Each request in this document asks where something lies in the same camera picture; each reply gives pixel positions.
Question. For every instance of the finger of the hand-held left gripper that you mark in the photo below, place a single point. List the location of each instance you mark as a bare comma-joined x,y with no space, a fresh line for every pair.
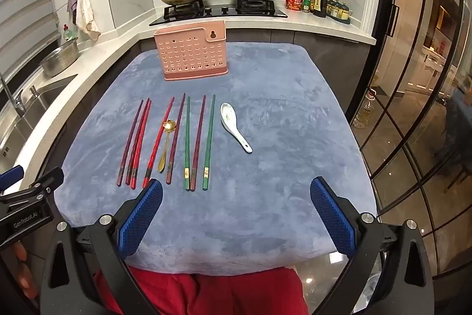
49,180
11,176

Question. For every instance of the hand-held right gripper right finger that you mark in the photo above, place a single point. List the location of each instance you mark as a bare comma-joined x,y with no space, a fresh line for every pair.
332,215

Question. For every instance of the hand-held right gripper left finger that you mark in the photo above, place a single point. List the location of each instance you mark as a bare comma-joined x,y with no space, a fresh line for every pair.
142,215

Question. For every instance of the bright red chopstick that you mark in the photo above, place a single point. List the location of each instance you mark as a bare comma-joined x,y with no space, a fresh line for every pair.
141,145
159,141

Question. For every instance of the red chopsticks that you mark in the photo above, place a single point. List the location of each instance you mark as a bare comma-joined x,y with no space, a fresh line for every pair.
130,143

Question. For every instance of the green chopstick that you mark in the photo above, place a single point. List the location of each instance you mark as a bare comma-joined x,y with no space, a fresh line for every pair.
209,141
187,145

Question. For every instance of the gold metal spoon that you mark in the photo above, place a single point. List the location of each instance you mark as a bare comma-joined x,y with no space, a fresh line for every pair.
169,125

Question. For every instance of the white ceramic spoon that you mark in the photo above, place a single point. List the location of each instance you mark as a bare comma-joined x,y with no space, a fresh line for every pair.
228,114

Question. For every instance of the pink perforated utensil holder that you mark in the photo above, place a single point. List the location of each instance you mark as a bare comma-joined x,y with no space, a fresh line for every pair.
191,53

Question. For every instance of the person's left hand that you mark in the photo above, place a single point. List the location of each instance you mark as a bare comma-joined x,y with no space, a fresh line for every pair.
24,274

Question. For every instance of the stainless steel sink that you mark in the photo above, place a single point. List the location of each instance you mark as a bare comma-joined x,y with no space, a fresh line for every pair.
33,112

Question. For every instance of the chrome faucet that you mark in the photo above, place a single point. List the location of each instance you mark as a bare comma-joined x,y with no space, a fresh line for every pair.
14,101

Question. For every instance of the sink soap dispenser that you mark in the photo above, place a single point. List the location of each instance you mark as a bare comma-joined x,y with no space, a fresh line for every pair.
34,91

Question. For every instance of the red pants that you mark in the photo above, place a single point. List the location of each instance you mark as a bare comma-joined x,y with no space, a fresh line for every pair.
206,293

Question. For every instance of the cooking oil bottle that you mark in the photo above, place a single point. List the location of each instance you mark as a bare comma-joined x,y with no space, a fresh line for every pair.
364,112

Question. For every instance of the stainless steel basin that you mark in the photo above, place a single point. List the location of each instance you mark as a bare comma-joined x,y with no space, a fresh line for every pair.
59,60

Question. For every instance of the blue plush mat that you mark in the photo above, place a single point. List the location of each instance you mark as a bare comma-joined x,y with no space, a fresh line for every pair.
265,108

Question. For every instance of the glass sliding door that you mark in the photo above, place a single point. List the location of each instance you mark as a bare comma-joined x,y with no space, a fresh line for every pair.
416,97

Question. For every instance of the green dish soap bottle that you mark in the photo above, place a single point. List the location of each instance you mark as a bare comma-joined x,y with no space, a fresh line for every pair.
70,34

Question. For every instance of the striped window blind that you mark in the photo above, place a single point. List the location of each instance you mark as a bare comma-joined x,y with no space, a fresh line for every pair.
22,23

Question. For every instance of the white hanging towel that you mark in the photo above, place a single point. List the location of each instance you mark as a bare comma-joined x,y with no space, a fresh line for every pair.
86,8

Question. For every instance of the spice jar rack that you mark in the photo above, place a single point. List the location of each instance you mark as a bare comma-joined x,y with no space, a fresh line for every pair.
339,10

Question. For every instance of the small green cap bottle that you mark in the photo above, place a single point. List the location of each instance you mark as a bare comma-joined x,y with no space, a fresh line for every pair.
306,5

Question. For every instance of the red instant noodle cup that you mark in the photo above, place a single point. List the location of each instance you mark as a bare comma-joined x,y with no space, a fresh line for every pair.
294,3

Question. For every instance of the black gas stove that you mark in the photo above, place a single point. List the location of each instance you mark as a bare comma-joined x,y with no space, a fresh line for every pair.
221,10

